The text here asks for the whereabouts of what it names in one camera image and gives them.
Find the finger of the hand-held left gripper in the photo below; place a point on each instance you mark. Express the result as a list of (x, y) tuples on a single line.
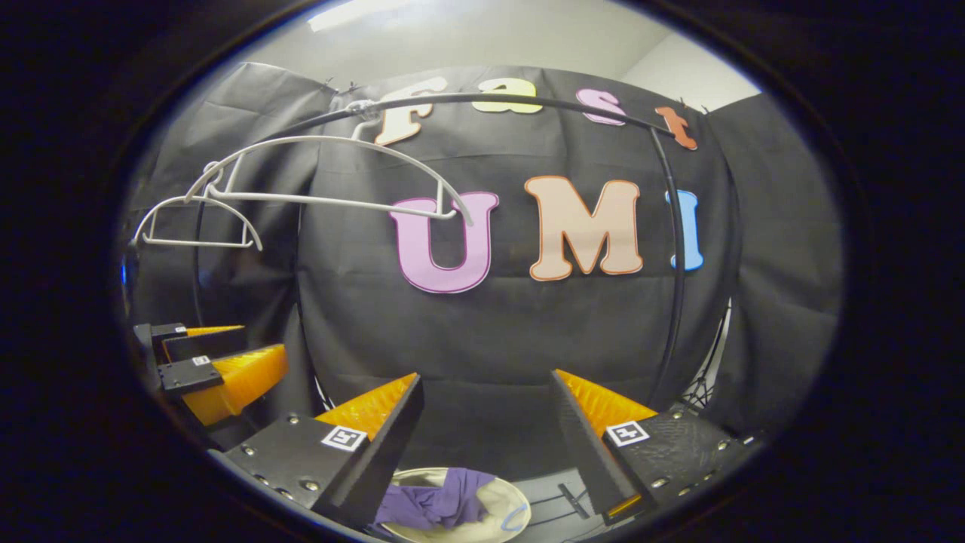
[(241, 381), (203, 347)]

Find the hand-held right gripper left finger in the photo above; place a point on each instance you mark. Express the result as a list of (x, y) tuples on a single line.
[(392, 452)]

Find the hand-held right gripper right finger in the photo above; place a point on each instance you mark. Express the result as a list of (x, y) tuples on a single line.
[(584, 452)]

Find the purple ribbed shirt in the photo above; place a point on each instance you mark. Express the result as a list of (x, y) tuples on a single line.
[(445, 498)]

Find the beige laundry hamper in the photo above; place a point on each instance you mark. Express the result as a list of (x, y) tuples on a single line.
[(503, 498)]

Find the white clothes hanger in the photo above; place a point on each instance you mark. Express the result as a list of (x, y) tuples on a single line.
[(196, 243), (324, 199)]

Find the black tripod stand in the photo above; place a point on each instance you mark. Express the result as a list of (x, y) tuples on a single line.
[(701, 392)]

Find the black backdrop cloth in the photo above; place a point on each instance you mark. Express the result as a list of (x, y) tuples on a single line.
[(490, 339)]

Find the clear tape wrap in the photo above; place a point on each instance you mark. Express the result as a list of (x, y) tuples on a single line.
[(367, 110)]

